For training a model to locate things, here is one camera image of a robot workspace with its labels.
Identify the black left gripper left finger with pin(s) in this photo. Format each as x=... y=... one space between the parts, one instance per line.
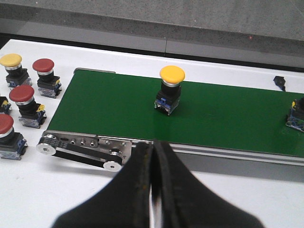
x=122 y=203

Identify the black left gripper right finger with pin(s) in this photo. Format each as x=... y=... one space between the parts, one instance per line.
x=188 y=203

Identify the yellow mushroom push button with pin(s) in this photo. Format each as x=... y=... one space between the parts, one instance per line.
x=17 y=75
x=168 y=97

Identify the red mushroom push button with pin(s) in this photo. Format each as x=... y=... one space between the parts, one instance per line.
x=295 y=117
x=48 y=84
x=12 y=144
x=32 y=114

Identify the conveyor drive end plate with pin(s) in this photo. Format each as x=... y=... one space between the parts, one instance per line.
x=111 y=145

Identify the black drive belt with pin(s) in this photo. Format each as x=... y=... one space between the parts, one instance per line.
x=87 y=156

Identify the green conveyor belt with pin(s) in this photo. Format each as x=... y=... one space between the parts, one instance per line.
x=209 y=115

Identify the small black sensor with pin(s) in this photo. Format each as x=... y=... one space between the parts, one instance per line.
x=280 y=82

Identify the left grey stone slab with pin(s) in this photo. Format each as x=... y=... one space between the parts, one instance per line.
x=178 y=12

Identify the aluminium conveyor side rail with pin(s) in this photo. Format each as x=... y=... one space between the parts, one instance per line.
x=237 y=154

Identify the push button switch block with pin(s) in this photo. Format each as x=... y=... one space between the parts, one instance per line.
x=5 y=106

